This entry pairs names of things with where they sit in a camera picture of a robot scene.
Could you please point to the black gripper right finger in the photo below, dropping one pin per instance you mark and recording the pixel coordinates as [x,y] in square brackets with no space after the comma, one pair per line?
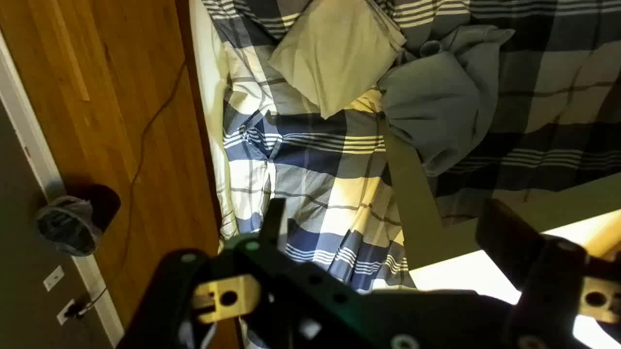
[550,291]

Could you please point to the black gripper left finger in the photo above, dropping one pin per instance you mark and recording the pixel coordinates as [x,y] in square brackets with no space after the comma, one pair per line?
[292,302]

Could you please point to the plaid blue white bed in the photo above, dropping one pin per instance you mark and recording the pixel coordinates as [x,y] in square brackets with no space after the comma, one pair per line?
[323,167]

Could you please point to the light wooden side table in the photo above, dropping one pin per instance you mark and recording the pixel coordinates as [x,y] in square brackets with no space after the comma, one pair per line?
[414,205]

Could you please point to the gray crumpled cloth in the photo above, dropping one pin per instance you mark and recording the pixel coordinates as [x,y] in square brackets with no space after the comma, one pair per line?
[440,97]

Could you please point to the white bed sheet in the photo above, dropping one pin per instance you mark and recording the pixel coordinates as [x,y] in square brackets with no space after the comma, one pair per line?
[207,97]

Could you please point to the beige pillow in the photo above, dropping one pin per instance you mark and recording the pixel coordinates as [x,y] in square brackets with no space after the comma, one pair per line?
[337,50]

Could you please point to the dark wooden bed frame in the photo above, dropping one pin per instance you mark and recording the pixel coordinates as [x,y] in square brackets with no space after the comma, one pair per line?
[195,128]

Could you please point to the white wall outlet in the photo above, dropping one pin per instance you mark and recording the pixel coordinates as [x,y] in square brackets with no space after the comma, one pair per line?
[53,277]

